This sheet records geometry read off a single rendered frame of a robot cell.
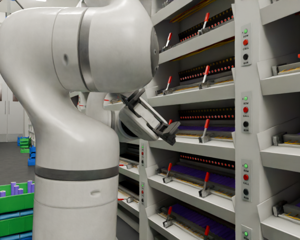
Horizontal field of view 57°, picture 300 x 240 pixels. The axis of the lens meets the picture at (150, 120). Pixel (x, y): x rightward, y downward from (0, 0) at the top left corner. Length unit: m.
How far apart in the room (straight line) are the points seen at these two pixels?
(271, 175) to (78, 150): 0.64
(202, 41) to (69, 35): 0.76
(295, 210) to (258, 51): 0.45
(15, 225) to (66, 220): 0.77
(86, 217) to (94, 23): 0.25
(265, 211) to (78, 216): 0.62
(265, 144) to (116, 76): 0.58
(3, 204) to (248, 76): 0.91
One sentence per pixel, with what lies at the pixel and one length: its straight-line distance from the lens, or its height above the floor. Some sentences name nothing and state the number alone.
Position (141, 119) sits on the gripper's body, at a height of 0.64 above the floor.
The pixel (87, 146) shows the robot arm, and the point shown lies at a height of 0.60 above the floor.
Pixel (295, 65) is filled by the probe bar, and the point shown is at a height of 0.78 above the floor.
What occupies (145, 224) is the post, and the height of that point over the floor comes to 0.11.
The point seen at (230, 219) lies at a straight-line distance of 0.99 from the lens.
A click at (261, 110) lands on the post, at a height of 0.67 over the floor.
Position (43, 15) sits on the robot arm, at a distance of 0.41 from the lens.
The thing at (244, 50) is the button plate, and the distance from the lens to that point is 0.90.
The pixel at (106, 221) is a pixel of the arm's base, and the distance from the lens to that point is 0.41.
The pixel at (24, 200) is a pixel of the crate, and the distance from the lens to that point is 1.13.
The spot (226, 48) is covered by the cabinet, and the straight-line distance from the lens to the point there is 1.27.
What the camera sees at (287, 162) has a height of 0.53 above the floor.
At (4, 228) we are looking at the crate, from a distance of 1.15.
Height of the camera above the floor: 0.63
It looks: level
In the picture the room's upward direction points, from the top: straight up
